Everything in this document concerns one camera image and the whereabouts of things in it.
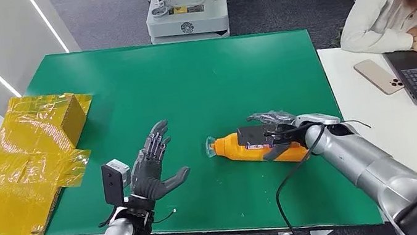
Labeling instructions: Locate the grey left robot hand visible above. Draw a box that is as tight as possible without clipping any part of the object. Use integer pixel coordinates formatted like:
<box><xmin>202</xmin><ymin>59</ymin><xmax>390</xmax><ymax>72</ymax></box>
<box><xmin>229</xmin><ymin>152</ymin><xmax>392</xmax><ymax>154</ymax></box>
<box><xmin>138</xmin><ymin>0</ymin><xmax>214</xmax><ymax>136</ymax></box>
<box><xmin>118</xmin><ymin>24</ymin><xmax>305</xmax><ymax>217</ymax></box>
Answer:
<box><xmin>117</xmin><ymin>117</ymin><xmax>196</xmax><ymax>214</ymax></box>

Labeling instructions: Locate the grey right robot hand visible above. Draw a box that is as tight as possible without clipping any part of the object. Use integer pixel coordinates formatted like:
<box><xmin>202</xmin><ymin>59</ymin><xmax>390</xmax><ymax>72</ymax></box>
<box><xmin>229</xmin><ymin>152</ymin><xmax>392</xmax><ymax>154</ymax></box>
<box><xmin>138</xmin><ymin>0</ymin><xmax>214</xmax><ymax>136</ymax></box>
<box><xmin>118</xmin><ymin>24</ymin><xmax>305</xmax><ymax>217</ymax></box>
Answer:
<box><xmin>246</xmin><ymin>105</ymin><xmax>310</xmax><ymax>164</ymax></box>

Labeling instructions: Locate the orange plastic bottle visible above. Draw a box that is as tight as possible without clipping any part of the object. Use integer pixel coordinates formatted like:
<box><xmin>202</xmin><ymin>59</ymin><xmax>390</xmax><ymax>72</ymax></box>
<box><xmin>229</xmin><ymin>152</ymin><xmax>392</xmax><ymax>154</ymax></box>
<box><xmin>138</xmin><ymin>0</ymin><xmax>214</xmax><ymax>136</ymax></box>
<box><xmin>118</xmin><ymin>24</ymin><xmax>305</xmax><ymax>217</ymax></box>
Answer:
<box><xmin>204</xmin><ymin>122</ymin><xmax>311</xmax><ymax>176</ymax></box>

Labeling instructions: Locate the green table mat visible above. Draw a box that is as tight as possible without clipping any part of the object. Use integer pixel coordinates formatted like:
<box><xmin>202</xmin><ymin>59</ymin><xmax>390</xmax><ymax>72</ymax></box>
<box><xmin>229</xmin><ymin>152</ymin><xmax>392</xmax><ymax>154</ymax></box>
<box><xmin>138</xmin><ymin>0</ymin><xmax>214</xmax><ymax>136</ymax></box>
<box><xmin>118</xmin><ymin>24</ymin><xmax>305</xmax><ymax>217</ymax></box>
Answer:
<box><xmin>18</xmin><ymin>9</ymin><xmax>385</xmax><ymax>235</ymax></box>

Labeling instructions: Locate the beige smartphone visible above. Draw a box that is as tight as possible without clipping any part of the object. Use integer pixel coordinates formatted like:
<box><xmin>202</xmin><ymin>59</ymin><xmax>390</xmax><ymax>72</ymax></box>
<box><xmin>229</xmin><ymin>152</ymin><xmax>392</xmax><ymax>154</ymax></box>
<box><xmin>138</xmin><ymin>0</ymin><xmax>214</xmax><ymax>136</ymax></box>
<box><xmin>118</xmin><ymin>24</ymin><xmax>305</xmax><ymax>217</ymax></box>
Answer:
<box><xmin>352</xmin><ymin>54</ymin><xmax>406</xmax><ymax>100</ymax></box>

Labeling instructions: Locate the yellow taped cardboard box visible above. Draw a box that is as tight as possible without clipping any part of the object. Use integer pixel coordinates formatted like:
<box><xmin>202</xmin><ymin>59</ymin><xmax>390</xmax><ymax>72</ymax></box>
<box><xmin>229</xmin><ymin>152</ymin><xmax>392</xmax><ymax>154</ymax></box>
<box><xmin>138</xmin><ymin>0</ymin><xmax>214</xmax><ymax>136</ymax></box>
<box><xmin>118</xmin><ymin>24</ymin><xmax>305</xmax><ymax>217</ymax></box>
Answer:
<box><xmin>0</xmin><ymin>86</ymin><xmax>113</xmax><ymax>235</ymax></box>

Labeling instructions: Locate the white desk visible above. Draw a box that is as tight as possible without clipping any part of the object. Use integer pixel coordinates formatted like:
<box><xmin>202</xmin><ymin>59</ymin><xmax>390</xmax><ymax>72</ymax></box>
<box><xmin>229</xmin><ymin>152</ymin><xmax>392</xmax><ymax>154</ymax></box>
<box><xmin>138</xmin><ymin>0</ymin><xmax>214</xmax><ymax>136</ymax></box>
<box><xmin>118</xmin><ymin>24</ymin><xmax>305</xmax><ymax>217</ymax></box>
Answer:
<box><xmin>316</xmin><ymin>34</ymin><xmax>417</xmax><ymax>216</ymax></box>

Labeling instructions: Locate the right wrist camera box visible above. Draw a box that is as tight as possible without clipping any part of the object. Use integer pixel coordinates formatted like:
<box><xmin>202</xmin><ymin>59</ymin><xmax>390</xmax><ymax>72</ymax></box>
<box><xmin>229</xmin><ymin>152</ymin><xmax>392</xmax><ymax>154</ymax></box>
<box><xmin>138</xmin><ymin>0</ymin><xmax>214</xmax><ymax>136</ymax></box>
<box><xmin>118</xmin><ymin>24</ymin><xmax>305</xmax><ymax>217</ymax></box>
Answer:
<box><xmin>236</xmin><ymin>122</ymin><xmax>280</xmax><ymax>150</ymax></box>

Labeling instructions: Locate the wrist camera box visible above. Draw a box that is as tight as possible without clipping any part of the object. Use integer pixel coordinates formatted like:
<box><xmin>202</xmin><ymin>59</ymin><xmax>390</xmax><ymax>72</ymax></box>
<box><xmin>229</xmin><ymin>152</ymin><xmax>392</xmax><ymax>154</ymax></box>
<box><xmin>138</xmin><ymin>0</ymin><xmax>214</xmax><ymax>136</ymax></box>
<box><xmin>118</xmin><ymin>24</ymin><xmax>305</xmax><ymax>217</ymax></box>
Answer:
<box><xmin>236</xmin><ymin>122</ymin><xmax>280</xmax><ymax>150</ymax></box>
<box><xmin>100</xmin><ymin>157</ymin><xmax>136</xmax><ymax>207</ymax></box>

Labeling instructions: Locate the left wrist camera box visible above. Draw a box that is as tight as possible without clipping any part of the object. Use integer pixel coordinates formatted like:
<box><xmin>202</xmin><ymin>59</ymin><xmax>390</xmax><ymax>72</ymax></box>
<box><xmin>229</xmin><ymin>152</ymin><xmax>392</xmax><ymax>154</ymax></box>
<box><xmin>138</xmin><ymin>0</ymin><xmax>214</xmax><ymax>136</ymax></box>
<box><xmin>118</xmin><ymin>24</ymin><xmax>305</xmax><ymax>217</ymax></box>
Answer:
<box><xmin>100</xmin><ymin>157</ymin><xmax>136</xmax><ymax>207</ymax></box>

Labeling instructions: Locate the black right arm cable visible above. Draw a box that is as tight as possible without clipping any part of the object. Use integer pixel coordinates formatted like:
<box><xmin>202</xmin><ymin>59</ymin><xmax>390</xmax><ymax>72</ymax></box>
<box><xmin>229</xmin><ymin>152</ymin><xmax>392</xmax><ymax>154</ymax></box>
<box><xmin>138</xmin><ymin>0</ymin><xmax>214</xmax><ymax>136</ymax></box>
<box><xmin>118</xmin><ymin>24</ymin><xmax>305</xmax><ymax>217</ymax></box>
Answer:
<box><xmin>265</xmin><ymin>123</ymin><xmax>343</xmax><ymax>235</ymax></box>

